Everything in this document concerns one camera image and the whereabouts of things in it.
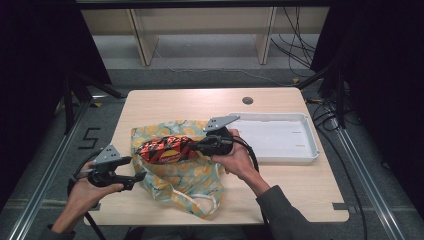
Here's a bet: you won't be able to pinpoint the hand-held gripper black cable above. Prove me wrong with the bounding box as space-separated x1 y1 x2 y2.
66 151 108 240
231 135 270 225

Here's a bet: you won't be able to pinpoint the person's left hand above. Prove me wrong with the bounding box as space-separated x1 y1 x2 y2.
68 161 125 214

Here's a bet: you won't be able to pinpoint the left hand-held gripper black cable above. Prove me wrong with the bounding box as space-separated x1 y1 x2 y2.
66 151 108 240

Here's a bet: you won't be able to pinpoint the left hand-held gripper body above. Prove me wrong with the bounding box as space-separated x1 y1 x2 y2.
88 143 134 191

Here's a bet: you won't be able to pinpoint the red orange snack packet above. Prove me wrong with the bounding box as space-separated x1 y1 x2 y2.
135 134 200 165

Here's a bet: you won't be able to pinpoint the right hand-held gripper black cable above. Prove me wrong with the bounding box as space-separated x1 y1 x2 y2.
231 135 270 225

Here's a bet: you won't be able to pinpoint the black metal stand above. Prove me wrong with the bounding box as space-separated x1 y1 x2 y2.
295 62 348 130
61 70 127 135

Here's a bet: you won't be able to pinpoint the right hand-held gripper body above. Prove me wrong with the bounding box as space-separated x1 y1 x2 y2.
199 114 241 157

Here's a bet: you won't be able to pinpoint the white plastic tray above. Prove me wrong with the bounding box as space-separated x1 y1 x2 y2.
228 112 320 165

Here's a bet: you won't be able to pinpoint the aluminium frame rail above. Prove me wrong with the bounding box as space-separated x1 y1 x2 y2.
328 114 409 240
6 95 128 240

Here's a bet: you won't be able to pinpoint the black floor cables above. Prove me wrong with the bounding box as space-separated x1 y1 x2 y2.
305 98 369 240

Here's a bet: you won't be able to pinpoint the person's right hand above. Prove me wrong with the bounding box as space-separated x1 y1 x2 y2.
212 129 260 184

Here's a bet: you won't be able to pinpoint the pale wooden shelf unit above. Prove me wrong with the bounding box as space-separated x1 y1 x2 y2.
79 6 331 67

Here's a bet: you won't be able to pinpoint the orange patterned green shopping bag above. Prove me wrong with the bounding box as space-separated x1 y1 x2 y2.
130 119 226 220

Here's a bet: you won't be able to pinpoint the dark curtain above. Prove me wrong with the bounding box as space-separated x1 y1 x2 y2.
0 0 113 209
309 0 424 219

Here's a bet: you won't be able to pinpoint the bundle of black hanging cables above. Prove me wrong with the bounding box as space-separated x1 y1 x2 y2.
270 6 318 80

